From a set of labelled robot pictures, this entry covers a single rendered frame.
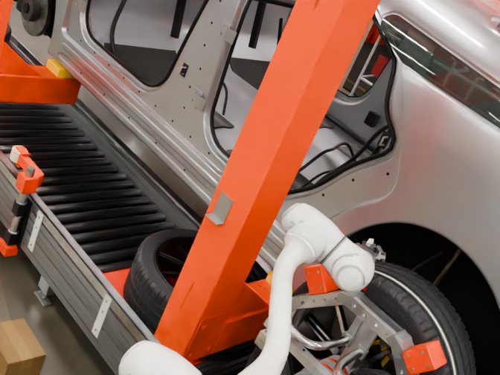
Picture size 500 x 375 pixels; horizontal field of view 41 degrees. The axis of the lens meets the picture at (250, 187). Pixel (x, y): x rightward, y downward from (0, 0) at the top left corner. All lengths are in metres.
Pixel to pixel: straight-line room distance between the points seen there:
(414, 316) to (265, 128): 0.72
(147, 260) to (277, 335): 1.33
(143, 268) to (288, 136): 1.12
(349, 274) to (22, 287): 1.99
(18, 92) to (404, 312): 2.50
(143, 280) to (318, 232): 1.21
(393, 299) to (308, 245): 0.44
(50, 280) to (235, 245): 1.29
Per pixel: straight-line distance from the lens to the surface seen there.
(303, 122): 1.99
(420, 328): 2.06
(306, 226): 1.76
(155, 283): 2.79
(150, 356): 1.60
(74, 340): 3.17
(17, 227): 3.36
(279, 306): 1.69
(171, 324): 2.42
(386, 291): 2.09
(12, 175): 3.43
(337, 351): 2.28
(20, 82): 3.80
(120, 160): 4.04
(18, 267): 3.48
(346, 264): 1.73
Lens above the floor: 2.12
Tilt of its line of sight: 25 degrees down
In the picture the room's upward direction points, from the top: 24 degrees clockwise
